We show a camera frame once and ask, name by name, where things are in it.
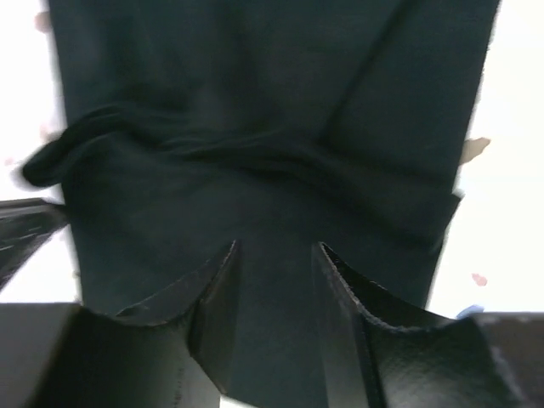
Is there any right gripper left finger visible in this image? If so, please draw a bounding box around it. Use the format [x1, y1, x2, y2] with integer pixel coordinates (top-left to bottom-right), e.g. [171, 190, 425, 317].
[116, 241, 241, 394]

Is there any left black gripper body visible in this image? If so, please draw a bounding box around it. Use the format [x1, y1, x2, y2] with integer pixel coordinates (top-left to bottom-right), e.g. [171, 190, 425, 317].
[0, 198, 67, 287]

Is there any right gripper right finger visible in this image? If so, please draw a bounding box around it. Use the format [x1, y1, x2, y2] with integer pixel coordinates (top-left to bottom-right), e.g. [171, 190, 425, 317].
[312, 244, 459, 407]

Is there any black t shirt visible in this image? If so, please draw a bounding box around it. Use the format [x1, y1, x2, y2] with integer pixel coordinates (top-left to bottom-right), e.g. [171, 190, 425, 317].
[22, 1, 498, 407]

